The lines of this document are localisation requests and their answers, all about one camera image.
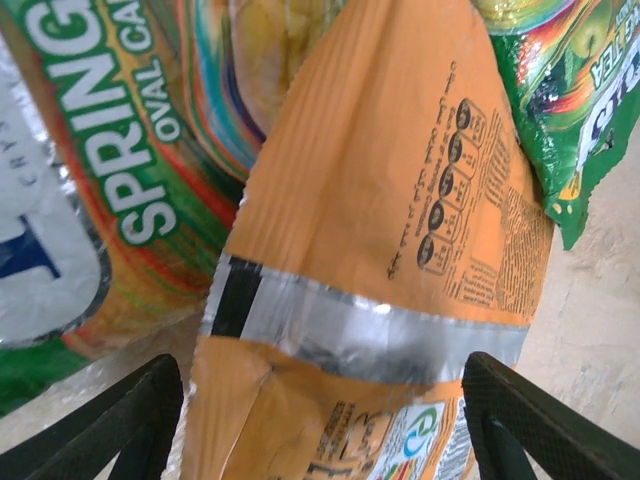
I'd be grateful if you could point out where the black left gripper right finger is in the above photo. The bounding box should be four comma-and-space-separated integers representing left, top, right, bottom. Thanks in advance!
460, 350, 640, 480

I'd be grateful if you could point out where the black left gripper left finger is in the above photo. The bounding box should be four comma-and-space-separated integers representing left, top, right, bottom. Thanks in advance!
0, 352, 186, 480

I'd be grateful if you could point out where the Fox's spring tea candy bag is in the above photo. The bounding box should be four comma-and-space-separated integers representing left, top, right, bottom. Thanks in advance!
0, 0, 351, 419

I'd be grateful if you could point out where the orange snack bag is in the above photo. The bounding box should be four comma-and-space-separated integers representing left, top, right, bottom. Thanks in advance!
179, 0, 556, 480

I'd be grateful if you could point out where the small green tea candy bag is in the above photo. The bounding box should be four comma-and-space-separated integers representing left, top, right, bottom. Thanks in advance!
469, 0, 640, 252

